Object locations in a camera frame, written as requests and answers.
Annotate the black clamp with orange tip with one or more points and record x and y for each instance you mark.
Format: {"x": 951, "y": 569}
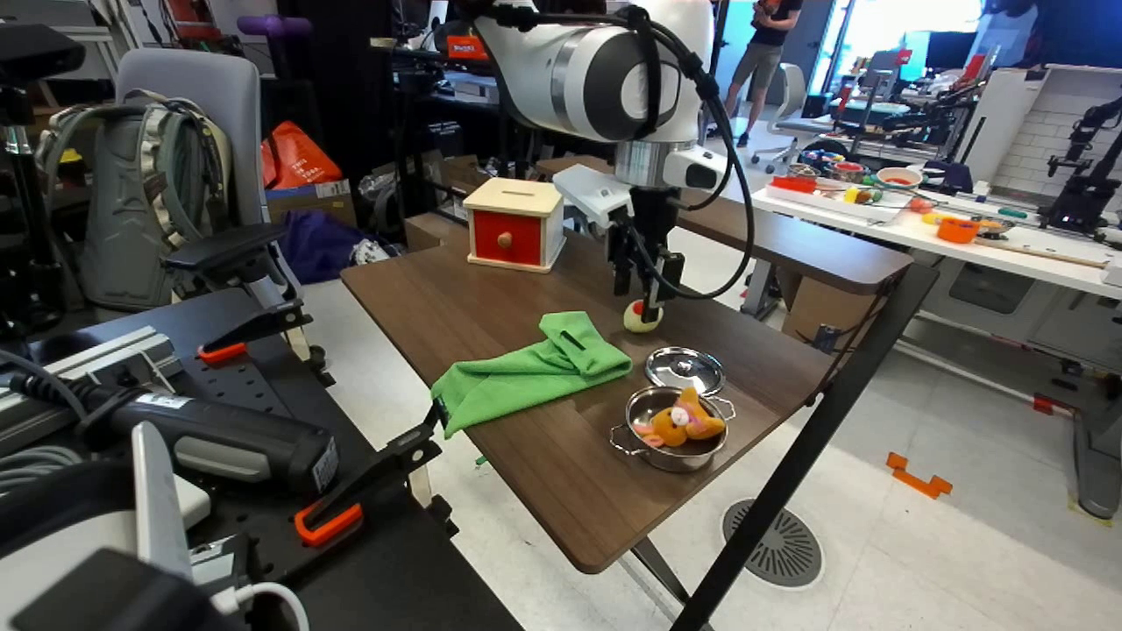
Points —
{"x": 377, "y": 478}
{"x": 254, "y": 329}

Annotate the white office chair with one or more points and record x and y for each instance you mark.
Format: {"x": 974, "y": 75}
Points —
{"x": 793, "y": 96}

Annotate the red drawer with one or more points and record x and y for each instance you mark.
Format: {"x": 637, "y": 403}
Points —
{"x": 526, "y": 241}

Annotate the green cloth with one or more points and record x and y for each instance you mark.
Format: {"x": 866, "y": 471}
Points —
{"x": 526, "y": 377}

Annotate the person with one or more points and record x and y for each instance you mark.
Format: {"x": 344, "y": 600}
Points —
{"x": 763, "y": 53}

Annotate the white table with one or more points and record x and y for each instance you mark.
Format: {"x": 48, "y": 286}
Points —
{"x": 1034, "y": 254}

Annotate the orange plush toy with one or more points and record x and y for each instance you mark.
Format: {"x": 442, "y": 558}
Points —
{"x": 675, "y": 425}

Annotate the white bowl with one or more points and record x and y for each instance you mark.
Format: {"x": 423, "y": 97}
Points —
{"x": 899, "y": 177}

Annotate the monitor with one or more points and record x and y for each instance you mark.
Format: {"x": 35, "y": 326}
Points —
{"x": 951, "y": 50}

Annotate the small silver pot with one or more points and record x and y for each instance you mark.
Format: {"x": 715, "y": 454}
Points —
{"x": 671, "y": 456}

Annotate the grey office chair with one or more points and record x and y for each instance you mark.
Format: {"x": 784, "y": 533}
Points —
{"x": 219, "y": 96}

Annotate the brown table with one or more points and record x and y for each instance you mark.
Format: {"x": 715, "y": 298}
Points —
{"x": 806, "y": 250}

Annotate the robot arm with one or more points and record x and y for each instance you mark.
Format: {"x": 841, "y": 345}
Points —
{"x": 570, "y": 70}

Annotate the aluminium rail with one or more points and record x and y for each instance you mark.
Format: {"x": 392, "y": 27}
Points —
{"x": 88, "y": 359}

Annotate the white brick panel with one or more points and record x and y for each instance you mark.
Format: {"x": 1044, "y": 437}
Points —
{"x": 1017, "y": 131}

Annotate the orange cup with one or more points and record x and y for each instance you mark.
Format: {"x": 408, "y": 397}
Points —
{"x": 957, "y": 231}

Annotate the red tray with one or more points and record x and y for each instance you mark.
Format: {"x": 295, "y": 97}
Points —
{"x": 794, "y": 184}

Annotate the white fluffy ball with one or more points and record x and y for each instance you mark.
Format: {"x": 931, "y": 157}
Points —
{"x": 635, "y": 320}

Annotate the orange floor marker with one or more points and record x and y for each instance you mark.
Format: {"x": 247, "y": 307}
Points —
{"x": 916, "y": 478}

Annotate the black machine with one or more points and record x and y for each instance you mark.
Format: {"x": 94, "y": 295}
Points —
{"x": 1087, "y": 175}

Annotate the silver pot lid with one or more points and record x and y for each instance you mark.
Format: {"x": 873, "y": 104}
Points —
{"x": 684, "y": 370}

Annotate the round floor vent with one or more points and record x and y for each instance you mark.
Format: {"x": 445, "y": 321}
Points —
{"x": 773, "y": 545}

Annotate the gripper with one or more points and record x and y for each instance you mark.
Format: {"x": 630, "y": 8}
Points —
{"x": 653, "y": 215}

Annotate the orange bag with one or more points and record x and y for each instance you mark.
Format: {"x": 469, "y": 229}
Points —
{"x": 298, "y": 158}

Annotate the cardboard box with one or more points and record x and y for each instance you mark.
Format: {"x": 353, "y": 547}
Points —
{"x": 311, "y": 206}
{"x": 824, "y": 311}

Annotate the purple cloth bag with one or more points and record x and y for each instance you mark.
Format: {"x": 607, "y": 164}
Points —
{"x": 320, "y": 245}

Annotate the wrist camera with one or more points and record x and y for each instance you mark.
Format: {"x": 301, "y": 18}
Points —
{"x": 592, "y": 193}

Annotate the white and black device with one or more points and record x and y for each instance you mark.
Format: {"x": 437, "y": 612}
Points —
{"x": 70, "y": 543}

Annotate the wooden box with drawer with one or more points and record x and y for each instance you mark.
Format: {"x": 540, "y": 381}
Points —
{"x": 517, "y": 197}

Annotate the grey backpack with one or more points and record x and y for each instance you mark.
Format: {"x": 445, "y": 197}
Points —
{"x": 131, "y": 210}

